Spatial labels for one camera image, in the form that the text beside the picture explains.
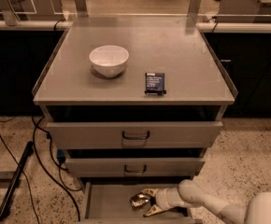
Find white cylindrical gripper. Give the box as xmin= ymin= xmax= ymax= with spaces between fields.
xmin=141 ymin=187 xmax=185 ymax=217

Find grey bottom drawer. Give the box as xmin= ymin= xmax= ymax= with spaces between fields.
xmin=78 ymin=181 xmax=203 ymax=224

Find black bar on floor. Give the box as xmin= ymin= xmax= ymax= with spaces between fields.
xmin=0 ymin=141 xmax=33 ymax=221

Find grey top drawer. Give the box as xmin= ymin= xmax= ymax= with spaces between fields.
xmin=47 ymin=121 xmax=222 ymax=149

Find white ceramic bowl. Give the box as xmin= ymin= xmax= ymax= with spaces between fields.
xmin=89 ymin=45 xmax=129 ymax=78

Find dark blue card box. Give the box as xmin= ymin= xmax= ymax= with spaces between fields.
xmin=145 ymin=73 xmax=166 ymax=95

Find grey middle drawer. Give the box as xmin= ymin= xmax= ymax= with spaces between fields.
xmin=65 ymin=158 xmax=205 ymax=177

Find grey drawer cabinet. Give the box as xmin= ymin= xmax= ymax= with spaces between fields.
xmin=31 ymin=14 xmax=238 ymax=185

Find shiny orange can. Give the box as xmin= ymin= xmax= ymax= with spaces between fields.
xmin=130 ymin=192 xmax=150 ymax=210

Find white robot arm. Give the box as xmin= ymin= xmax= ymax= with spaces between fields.
xmin=142 ymin=179 xmax=271 ymax=224

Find grey drawer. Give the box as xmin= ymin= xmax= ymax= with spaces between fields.
xmin=65 ymin=158 xmax=205 ymax=177
xmin=78 ymin=181 xmax=203 ymax=224
xmin=47 ymin=121 xmax=222 ymax=149

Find thin black floor cable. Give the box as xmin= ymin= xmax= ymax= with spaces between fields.
xmin=0 ymin=118 xmax=42 ymax=224

